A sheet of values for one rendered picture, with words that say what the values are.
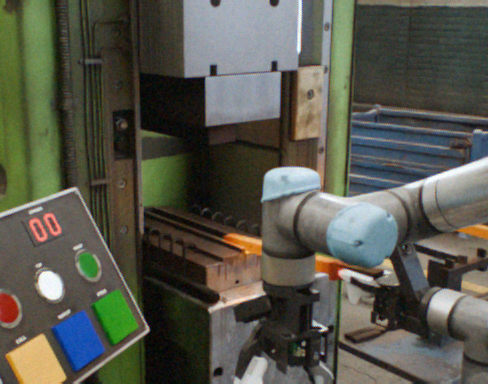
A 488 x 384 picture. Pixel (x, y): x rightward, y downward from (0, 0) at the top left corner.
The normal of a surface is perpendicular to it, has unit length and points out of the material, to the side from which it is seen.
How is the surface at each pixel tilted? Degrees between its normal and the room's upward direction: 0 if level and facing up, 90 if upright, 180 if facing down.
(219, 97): 90
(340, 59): 90
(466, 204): 109
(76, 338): 60
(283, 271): 90
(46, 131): 90
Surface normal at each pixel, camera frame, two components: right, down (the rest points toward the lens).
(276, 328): 0.00, -0.95
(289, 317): -0.88, 0.15
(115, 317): 0.78, -0.36
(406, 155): -0.64, 0.22
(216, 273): 0.63, 0.25
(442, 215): -0.65, 0.54
